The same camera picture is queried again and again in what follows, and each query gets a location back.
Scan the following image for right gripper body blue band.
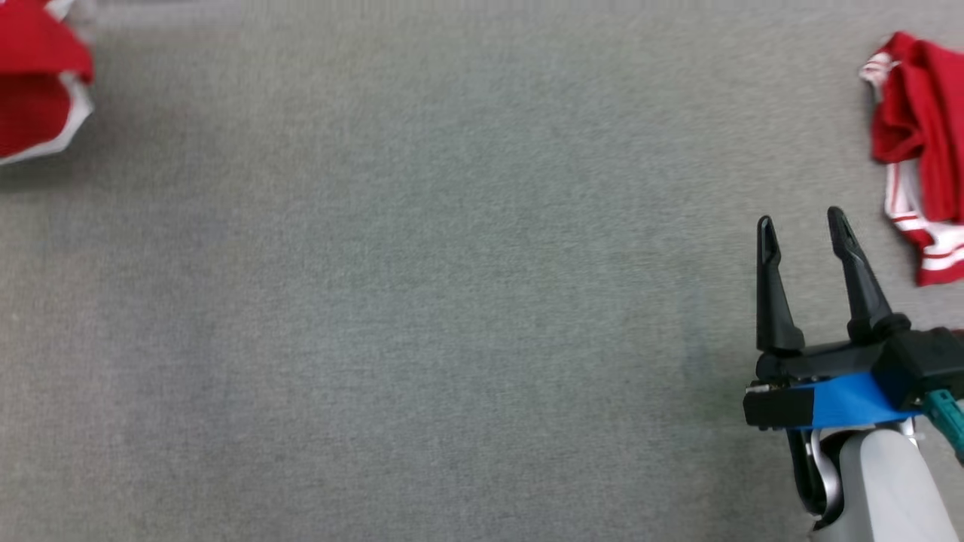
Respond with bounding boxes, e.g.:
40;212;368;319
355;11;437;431
743;327;964;431

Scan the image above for right arm teal cable connector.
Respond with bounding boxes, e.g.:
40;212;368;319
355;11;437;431
923;390;964;464

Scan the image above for red Bulls jersey white band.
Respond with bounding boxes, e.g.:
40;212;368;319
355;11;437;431
0;0;95;166

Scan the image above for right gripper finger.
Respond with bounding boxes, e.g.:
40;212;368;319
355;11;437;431
827;206;911;346
755;215;805;355

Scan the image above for red white-trimmed shorts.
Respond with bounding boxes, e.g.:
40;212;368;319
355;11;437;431
859;32;964;288

